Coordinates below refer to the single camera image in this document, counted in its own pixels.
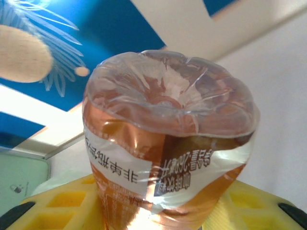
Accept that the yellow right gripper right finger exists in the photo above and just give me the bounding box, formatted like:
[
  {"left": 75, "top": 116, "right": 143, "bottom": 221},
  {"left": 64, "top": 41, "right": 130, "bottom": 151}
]
[{"left": 203, "top": 180, "right": 300, "bottom": 230}]

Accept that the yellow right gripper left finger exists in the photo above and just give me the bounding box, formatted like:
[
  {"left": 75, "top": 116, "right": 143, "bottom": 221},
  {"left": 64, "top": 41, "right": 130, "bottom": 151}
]
[{"left": 23, "top": 174, "right": 106, "bottom": 230}]

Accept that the brown Nescafe coffee bottle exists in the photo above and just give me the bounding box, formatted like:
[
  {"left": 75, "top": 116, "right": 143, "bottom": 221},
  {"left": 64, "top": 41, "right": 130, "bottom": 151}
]
[{"left": 81, "top": 49, "right": 261, "bottom": 230}]

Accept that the mint green case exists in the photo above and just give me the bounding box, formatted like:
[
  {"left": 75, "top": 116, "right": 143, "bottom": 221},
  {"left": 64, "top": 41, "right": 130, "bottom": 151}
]
[{"left": 0, "top": 153, "right": 51, "bottom": 207}]

